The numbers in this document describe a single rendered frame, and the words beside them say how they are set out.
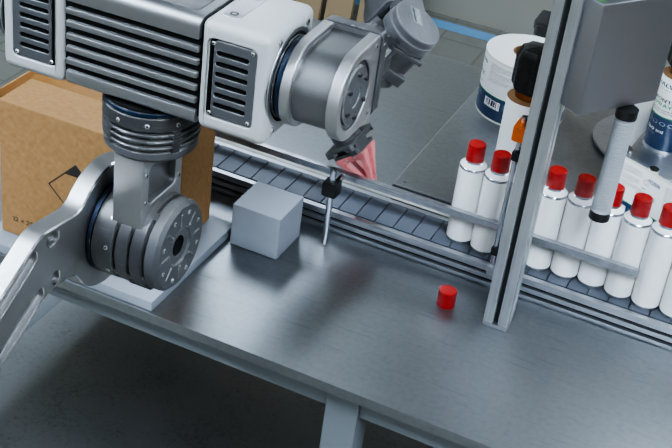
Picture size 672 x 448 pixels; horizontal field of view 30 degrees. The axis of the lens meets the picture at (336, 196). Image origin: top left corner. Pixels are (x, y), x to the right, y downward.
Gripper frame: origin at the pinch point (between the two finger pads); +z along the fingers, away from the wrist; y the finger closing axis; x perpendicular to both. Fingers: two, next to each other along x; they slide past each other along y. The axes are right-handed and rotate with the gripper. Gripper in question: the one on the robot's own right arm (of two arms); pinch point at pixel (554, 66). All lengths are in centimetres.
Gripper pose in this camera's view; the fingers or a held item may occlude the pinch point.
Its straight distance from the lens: 240.2
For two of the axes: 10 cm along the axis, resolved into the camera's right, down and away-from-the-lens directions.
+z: -1.1, 8.4, 5.3
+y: -9.1, -3.0, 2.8
